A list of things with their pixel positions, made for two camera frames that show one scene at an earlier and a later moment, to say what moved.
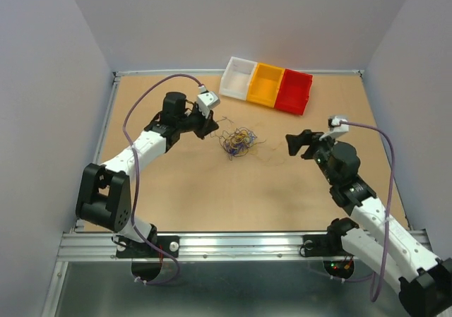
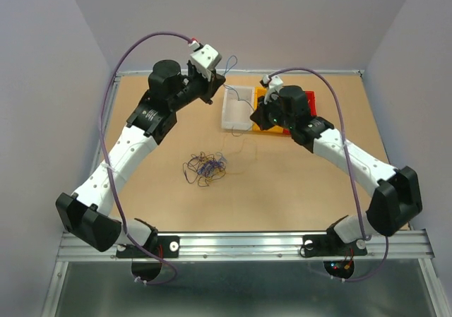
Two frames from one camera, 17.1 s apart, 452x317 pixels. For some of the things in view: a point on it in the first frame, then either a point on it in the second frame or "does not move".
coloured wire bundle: (235, 142) → (204, 167)
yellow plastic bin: (265, 85) → (259, 92)
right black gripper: (305, 138) → (260, 115)
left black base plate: (126, 248) does not move
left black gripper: (207, 125) → (210, 87)
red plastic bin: (294, 92) → (311, 95)
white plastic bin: (236, 80) → (238, 105)
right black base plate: (324, 245) does not move
